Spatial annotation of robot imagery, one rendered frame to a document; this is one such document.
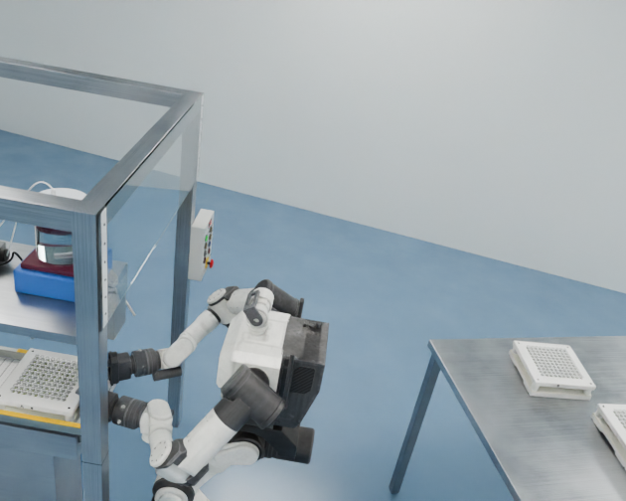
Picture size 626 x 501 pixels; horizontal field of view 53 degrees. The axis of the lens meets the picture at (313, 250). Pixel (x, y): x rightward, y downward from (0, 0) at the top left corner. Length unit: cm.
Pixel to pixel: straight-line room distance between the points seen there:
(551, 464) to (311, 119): 354
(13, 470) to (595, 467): 194
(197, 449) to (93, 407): 35
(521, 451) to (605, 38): 327
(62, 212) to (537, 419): 175
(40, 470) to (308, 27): 369
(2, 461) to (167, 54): 383
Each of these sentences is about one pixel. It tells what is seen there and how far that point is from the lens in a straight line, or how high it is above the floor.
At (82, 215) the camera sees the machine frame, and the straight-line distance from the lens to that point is 153.
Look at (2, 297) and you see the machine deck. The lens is 191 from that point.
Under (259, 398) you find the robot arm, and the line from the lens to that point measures 166.
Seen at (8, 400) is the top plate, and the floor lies 96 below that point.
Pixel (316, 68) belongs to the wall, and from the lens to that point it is 504.
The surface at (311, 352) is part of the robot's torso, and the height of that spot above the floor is 128.
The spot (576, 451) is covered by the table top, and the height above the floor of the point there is 89.
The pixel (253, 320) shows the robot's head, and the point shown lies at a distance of 175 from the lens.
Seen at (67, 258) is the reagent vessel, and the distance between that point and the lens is 184.
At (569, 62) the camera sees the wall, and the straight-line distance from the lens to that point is 489.
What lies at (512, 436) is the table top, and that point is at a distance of 236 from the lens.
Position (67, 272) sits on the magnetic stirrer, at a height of 141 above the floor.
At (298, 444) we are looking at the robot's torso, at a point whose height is 90.
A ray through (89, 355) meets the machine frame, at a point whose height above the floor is 127.
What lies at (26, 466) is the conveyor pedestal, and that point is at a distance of 236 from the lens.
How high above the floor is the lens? 242
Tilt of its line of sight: 30 degrees down
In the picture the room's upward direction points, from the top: 10 degrees clockwise
